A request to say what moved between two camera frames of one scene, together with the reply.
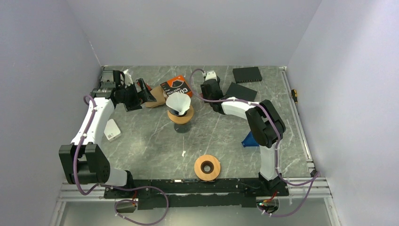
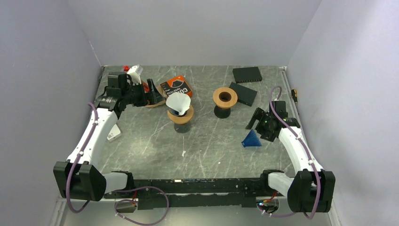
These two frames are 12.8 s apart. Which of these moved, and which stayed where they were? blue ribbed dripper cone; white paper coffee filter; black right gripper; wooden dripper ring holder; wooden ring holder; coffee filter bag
Moved: wooden ring holder; black right gripper
Stayed: wooden dripper ring holder; white paper coffee filter; coffee filter bag; blue ribbed dripper cone
